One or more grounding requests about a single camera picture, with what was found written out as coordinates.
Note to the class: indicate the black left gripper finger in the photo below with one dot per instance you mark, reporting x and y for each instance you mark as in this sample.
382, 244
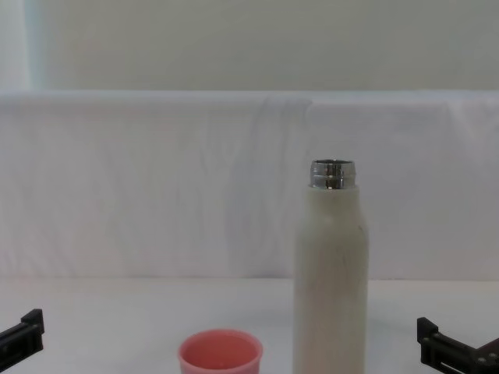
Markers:
31, 335

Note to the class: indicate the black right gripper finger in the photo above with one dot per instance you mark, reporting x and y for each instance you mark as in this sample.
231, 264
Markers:
430, 344

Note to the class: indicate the white table cloth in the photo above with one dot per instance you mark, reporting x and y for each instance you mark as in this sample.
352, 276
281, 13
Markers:
117, 323

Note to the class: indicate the pink plastic cup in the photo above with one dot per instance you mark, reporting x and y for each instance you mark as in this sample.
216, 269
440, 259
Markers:
220, 356

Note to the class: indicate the white curtain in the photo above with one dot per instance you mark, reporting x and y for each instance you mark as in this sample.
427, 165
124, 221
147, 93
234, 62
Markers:
136, 187

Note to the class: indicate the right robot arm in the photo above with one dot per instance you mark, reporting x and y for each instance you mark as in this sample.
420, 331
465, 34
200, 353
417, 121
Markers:
492, 356

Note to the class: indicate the cream vacuum bottle steel neck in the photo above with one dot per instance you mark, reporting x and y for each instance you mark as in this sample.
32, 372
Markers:
331, 280

